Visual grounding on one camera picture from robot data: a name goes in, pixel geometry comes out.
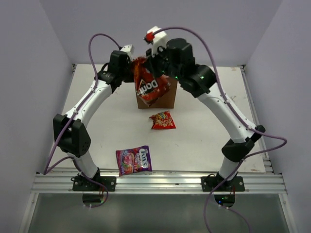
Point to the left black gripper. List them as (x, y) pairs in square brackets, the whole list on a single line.
[(129, 63)]

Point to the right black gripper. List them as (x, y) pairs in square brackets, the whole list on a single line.
[(151, 60)]

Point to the red Doritos chip bag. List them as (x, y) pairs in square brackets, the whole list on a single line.
[(148, 88)]

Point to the brown paper bag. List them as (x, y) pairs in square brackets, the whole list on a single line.
[(165, 102)]

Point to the small red popcorn snack bag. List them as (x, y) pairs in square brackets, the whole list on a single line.
[(162, 121)]

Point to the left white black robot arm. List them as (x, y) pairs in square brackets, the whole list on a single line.
[(70, 129)]

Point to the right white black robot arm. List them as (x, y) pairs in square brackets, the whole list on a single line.
[(202, 84)]

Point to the purple Fox's candy bag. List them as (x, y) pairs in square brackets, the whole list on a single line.
[(133, 160)]

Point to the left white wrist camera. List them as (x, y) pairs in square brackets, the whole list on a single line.
[(129, 49)]

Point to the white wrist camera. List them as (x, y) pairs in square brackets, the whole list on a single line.
[(129, 49), (156, 36)]

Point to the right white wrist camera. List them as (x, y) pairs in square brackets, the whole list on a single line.
[(156, 36)]

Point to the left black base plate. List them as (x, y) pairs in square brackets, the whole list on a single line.
[(98, 183)]

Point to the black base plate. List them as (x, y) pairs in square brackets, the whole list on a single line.
[(98, 183), (217, 183)]

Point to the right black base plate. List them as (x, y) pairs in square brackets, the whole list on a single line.
[(217, 183)]

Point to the aluminium rail frame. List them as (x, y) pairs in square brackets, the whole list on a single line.
[(168, 199)]

